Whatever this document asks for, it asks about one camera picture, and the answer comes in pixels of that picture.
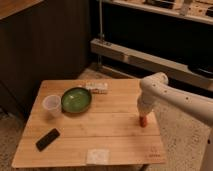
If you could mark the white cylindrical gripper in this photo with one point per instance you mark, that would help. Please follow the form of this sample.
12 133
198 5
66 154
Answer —
145 104

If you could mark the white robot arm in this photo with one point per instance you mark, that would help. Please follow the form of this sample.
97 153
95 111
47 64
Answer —
156 86

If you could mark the grey metal beam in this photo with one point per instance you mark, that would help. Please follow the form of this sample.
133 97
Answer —
149 62

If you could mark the white red small box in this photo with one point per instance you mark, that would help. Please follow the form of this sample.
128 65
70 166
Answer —
96 87

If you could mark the green bowl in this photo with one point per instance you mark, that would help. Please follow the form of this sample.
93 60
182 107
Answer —
76 100

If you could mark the vertical metal pole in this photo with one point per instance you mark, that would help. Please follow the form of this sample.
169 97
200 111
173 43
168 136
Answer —
101 34

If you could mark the wooden table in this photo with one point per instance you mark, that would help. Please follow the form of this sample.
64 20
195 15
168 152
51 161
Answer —
111 123

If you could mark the clear plastic cup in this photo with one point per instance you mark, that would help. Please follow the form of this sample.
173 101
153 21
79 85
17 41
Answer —
52 104

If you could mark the black rectangular remote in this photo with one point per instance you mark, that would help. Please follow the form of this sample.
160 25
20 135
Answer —
47 139

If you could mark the dark wooden cabinet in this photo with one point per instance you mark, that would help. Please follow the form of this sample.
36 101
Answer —
45 42

